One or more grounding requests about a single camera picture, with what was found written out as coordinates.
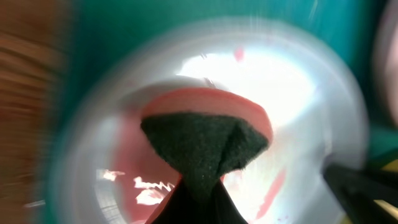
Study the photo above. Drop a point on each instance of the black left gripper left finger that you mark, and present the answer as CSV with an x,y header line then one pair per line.
x,y
172,207

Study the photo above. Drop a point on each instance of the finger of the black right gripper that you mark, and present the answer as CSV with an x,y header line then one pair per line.
x,y
357,190

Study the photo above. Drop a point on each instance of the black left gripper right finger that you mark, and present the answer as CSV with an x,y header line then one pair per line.
x,y
223,210

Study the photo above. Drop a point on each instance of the light blue round plate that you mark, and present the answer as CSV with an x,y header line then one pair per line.
x,y
106,171

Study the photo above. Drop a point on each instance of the green and pink sponge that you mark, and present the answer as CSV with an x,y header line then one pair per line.
x,y
204,133

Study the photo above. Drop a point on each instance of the white round plate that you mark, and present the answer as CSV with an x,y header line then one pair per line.
x,y
385,60

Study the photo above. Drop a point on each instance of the teal plastic tray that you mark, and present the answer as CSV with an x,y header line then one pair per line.
x,y
102,32

